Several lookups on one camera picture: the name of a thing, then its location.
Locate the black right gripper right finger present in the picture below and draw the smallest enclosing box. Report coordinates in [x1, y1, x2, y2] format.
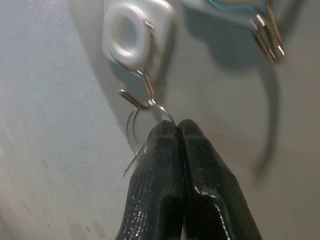
[177, 118, 264, 240]

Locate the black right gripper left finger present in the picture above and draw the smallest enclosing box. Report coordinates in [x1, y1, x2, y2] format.
[114, 120, 186, 240]

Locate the black car key with ring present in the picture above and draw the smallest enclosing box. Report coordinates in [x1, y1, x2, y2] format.
[123, 104, 179, 177]

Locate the white wall hook with wire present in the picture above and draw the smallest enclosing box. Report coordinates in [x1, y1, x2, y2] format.
[101, 0, 176, 111]

